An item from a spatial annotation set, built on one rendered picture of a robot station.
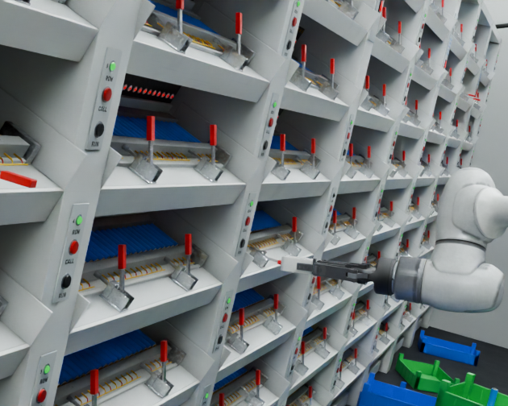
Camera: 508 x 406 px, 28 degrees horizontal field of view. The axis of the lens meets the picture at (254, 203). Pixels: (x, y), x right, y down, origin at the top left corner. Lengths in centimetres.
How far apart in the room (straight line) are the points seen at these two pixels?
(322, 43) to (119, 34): 136
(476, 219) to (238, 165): 49
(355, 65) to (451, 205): 60
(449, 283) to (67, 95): 103
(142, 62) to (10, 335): 39
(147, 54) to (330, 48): 126
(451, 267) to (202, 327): 50
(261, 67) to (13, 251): 76
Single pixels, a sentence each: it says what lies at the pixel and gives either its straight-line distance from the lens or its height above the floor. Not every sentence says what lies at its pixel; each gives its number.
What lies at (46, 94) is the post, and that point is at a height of 102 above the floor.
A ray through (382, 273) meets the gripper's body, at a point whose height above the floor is 79.
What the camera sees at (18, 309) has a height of 77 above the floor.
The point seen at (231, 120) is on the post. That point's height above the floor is 103.
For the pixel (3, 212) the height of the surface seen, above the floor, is 90.
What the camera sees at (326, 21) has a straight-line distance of 217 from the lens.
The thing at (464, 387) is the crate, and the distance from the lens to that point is 287.
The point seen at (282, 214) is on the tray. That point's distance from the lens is 255.
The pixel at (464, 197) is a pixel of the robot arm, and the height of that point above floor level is 98.
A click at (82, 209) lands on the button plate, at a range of 124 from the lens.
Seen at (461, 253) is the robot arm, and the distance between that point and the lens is 202.
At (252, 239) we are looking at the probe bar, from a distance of 218.
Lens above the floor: 107
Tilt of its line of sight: 6 degrees down
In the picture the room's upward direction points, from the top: 13 degrees clockwise
